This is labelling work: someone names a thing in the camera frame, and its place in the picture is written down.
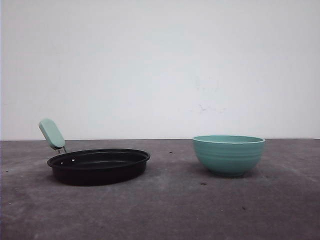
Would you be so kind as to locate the teal ribbed bowl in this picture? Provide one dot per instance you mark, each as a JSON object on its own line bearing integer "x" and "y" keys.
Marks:
{"x": 228, "y": 155}

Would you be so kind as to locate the black frying pan green handle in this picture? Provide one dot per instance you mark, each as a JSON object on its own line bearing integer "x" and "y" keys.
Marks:
{"x": 92, "y": 167}

